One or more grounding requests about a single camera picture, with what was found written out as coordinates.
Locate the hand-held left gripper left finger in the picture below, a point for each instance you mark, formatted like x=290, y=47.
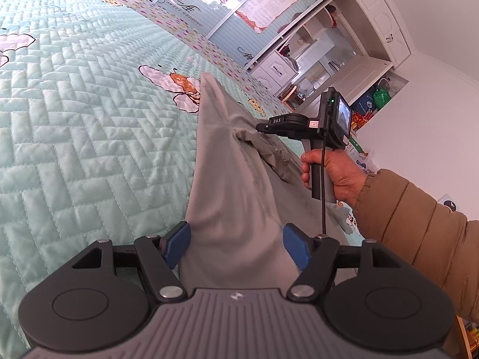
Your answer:
x=177, y=243

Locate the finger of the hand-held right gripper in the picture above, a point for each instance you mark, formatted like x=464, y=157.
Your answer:
x=263, y=127

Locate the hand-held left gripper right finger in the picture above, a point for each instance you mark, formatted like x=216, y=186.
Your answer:
x=295, y=245

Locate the grey t-shirt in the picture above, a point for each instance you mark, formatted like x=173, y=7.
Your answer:
x=232, y=194

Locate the person's right forearm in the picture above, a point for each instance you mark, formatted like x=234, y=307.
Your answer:
x=411, y=232

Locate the person's right hand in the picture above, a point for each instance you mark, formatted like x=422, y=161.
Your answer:
x=344, y=179

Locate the wooden chair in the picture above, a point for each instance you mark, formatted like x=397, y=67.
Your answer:
x=291, y=95

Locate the white drawer cabinet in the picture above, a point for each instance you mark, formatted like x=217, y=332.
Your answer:
x=275, y=73

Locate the colourful boxes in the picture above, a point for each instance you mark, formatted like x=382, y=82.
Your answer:
x=361, y=121

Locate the blue bag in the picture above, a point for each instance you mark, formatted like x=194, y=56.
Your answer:
x=365, y=104

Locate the green bag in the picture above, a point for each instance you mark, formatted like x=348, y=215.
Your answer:
x=382, y=99

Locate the pink-bordered poster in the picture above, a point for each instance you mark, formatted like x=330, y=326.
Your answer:
x=267, y=3

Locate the quilted bee-print bedspread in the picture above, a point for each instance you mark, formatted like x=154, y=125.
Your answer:
x=93, y=138

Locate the sliding-door wardrobe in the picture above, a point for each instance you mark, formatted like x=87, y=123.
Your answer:
x=374, y=3

